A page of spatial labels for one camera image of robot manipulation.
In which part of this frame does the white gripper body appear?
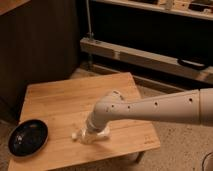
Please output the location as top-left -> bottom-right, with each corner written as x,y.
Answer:
81,127 -> 106,144

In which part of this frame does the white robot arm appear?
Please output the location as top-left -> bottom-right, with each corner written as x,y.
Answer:
81,88 -> 213,144

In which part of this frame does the dark ceramic bowl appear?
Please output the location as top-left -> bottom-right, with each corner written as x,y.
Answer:
8,119 -> 48,157

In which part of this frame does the wooden table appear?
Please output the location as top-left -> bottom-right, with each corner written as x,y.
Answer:
8,73 -> 160,171

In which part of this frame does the long wooden beam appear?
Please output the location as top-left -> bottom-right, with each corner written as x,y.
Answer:
80,37 -> 213,84

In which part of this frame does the metal pole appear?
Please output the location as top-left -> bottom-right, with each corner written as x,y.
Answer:
86,0 -> 93,40

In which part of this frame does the wooden shelf with items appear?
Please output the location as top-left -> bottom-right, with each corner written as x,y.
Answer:
93,0 -> 213,21

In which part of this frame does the black handle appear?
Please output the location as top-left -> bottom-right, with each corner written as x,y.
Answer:
177,59 -> 210,70

